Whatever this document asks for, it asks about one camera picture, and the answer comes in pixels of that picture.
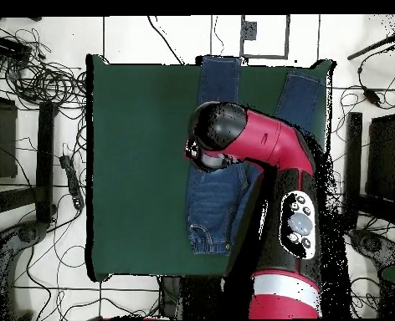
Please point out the blue denim jeans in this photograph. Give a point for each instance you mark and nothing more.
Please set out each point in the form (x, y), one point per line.
(214, 207)

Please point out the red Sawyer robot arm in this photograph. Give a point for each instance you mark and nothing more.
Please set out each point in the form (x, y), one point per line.
(271, 140)

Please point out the black flat panel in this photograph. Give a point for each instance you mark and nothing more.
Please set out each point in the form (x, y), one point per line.
(385, 157)
(5, 140)

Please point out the dark green table cloth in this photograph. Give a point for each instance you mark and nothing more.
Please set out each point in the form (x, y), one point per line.
(144, 167)

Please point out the long black power strip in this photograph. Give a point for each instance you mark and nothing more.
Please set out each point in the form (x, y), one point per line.
(72, 180)

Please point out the black upright stand bar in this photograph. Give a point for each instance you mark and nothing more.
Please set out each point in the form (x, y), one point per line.
(45, 160)
(353, 160)

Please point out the dark stand base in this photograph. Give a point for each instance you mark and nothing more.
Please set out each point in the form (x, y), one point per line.
(26, 234)
(375, 247)

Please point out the black power adapter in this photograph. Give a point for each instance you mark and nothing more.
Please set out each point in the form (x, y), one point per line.
(371, 96)

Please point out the black box device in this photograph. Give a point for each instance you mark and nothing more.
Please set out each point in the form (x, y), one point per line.
(8, 48)

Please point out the black tripod leg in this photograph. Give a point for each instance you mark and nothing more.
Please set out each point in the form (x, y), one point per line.
(375, 45)

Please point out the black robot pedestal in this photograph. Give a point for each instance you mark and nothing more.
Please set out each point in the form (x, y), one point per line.
(172, 297)

